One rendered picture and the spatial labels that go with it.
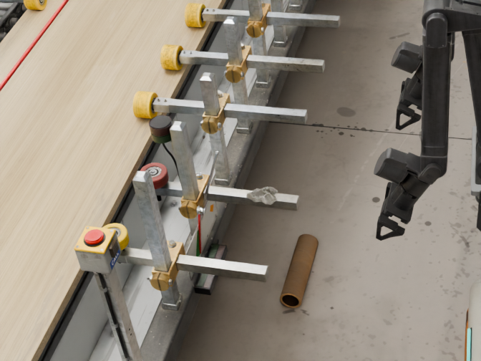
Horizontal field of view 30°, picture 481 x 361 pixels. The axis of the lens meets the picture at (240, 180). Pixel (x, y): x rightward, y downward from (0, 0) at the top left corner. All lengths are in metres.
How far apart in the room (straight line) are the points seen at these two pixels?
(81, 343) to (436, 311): 1.39
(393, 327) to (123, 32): 1.40
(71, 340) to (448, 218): 1.76
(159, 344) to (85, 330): 0.21
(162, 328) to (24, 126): 0.82
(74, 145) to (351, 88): 1.88
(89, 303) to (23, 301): 0.22
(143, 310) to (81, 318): 0.22
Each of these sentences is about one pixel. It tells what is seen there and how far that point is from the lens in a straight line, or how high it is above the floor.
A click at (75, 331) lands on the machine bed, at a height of 0.75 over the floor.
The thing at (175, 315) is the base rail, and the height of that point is 0.70.
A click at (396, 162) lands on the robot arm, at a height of 1.21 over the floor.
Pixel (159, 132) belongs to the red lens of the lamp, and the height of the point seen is 1.12.
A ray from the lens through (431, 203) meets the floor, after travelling 3.68.
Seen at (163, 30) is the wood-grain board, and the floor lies 0.90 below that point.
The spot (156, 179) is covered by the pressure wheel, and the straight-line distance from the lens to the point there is 2.51.
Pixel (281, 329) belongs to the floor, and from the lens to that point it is 3.26.
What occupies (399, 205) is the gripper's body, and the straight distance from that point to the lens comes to 2.10.
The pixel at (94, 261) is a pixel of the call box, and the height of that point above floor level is 1.19.
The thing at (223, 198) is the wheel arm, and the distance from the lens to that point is 2.50.
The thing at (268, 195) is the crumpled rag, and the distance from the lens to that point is 2.45.
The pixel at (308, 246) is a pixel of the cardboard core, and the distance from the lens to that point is 3.41.
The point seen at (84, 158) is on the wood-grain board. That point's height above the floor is 0.90.
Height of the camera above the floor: 2.55
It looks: 42 degrees down
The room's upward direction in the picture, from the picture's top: 8 degrees counter-clockwise
